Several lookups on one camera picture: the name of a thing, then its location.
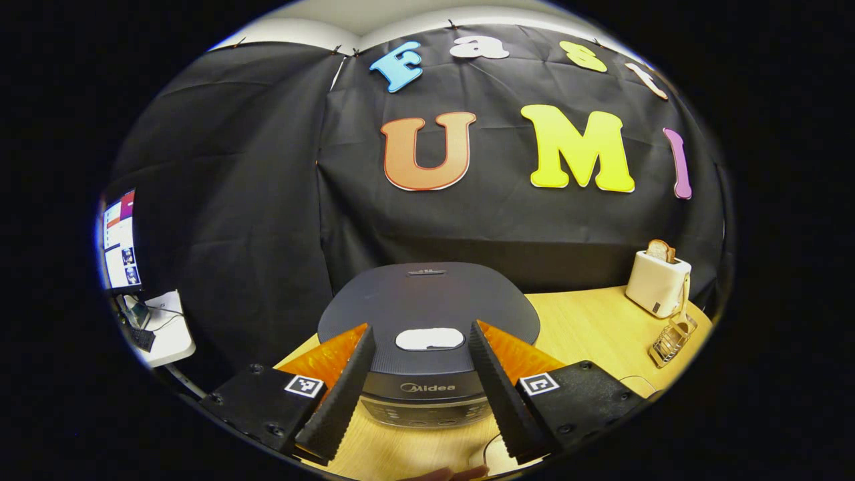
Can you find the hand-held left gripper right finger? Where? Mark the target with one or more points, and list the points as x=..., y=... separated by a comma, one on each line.
x=507, y=401

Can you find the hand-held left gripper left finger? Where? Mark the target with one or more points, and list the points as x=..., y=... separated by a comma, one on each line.
x=334, y=401

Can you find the grey rice cooker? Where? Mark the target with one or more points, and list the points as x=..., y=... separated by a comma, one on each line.
x=427, y=300

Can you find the white side table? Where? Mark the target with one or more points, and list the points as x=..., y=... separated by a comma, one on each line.
x=175, y=334

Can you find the white toaster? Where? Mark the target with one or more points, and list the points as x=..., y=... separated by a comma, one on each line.
x=654, y=284

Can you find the black keyboard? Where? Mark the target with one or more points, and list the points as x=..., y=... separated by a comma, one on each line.
x=141, y=339

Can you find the toasted bread slice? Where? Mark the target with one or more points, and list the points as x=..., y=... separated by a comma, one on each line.
x=661, y=251

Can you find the computer monitor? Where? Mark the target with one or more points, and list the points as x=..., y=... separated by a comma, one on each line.
x=120, y=240

